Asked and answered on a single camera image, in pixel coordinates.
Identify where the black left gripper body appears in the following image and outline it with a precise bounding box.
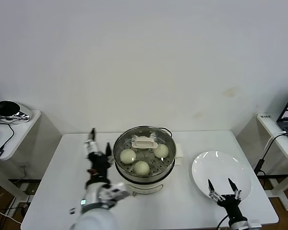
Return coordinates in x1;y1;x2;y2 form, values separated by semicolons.
85;153;111;188

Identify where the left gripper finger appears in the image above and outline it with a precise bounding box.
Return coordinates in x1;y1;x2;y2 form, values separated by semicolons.
84;128;99;156
105;142;112;163

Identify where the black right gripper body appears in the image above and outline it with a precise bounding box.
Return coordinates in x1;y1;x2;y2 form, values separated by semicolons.
217;194;248;222

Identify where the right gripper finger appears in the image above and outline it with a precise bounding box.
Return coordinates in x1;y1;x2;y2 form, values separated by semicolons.
207;179;226;202
227;177;242;201

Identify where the shiny chrome rounded device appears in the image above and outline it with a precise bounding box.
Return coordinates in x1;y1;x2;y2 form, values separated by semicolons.
0;100;32;123

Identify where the white round plate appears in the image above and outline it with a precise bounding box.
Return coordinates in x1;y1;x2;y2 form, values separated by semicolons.
192;150;253;205

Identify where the perforated steel steamer basket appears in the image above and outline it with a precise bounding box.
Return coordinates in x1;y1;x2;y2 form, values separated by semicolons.
113;125;178;184

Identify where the white floor cable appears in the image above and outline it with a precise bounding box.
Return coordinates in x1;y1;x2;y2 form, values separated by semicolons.
0;206;24;225

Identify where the thin black desk cable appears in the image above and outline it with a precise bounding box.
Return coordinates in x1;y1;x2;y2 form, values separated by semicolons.
0;121;16;151

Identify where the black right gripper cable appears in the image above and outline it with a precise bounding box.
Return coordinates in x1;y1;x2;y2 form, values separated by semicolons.
217;214;231;230

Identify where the white laptop cable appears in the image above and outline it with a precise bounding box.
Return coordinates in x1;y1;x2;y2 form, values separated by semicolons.
264;131;288;154

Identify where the white side table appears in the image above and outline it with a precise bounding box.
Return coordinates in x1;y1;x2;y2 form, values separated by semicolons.
0;109;42;207
257;112;288;213

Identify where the black power adapter cable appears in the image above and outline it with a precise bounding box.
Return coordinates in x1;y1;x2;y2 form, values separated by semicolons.
253;134;288;177

